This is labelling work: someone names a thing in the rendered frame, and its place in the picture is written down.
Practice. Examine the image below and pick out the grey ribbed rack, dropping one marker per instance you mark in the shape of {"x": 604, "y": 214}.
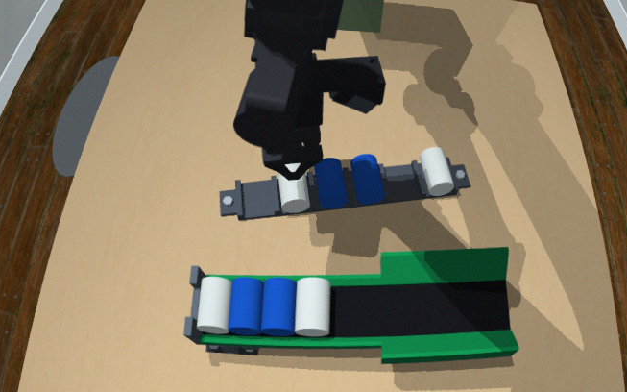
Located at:
{"x": 257, "y": 197}

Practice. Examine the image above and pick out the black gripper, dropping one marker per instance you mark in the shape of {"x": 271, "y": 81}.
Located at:
{"x": 307, "y": 155}

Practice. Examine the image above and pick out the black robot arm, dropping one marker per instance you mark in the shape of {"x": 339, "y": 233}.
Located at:
{"x": 265, "y": 118}

